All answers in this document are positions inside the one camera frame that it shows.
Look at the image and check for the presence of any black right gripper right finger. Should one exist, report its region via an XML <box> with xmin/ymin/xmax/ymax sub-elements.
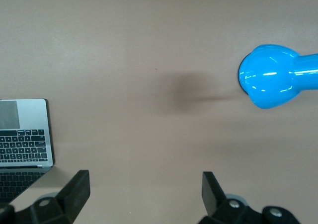
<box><xmin>198</xmin><ymin>171</ymin><xmax>302</xmax><ymax>224</ymax></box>

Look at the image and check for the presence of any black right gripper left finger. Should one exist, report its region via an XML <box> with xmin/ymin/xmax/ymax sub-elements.
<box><xmin>0</xmin><ymin>169</ymin><xmax>90</xmax><ymax>224</ymax></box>

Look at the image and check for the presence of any grey laptop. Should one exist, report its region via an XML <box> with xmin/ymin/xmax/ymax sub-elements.
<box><xmin>0</xmin><ymin>98</ymin><xmax>55</xmax><ymax>205</ymax></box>

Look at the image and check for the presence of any blue desk lamp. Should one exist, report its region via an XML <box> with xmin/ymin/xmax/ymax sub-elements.
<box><xmin>237</xmin><ymin>44</ymin><xmax>318</xmax><ymax>110</ymax></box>

